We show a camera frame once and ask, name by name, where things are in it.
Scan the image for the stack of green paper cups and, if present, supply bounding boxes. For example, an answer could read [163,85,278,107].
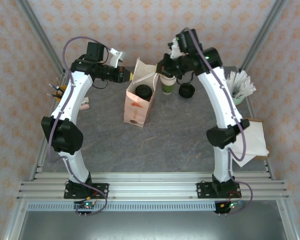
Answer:
[160,74,177,95]

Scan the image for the mint green holder cup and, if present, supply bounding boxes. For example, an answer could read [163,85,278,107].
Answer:
[231,96,247,106]

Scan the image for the right circuit board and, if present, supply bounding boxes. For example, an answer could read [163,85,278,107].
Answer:
[219,201,242,210]

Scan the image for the stack of black lids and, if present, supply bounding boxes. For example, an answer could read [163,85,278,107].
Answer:
[178,83,196,99]

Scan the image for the black mount plate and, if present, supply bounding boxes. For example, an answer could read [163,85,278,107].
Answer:
[196,183,242,200]
[63,183,110,200]

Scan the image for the aluminium frame post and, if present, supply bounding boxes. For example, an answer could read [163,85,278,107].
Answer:
[16,0,66,76]
[239,0,288,73]

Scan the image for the left aluminium frame post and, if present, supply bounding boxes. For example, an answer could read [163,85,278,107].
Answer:
[16,0,66,76]

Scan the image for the right aluminium frame post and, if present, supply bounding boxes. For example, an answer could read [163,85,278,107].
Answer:
[239,0,288,73]

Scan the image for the white paper napkins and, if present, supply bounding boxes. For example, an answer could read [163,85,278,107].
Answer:
[231,121,270,168]

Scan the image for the bundle of wrapped straws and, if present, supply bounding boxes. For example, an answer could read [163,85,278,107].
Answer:
[227,70,257,99]

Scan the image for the left circuit board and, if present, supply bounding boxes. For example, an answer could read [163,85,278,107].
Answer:
[73,199,96,211]

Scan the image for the black coffee cup lid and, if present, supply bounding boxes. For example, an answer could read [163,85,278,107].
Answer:
[134,84,152,101]

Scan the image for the yellow pen cup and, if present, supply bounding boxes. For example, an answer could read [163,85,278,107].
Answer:
[55,85,68,102]

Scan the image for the donut print paper bag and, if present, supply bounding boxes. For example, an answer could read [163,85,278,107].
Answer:
[123,57,160,129]

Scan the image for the black left mount plate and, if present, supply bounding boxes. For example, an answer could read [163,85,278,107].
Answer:
[63,183,110,200]

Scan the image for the circuit board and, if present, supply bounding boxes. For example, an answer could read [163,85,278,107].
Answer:
[219,201,242,210]
[73,199,96,211]

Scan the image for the grey metal plate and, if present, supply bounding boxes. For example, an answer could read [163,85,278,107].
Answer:
[18,211,283,240]

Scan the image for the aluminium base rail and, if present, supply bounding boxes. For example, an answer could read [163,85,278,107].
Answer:
[16,172,290,201]

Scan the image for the slotted grey cable duct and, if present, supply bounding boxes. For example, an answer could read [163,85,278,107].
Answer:
[27,201,216,212]

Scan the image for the black right mount plate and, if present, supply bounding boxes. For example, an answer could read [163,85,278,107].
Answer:
[196,183,242,200]

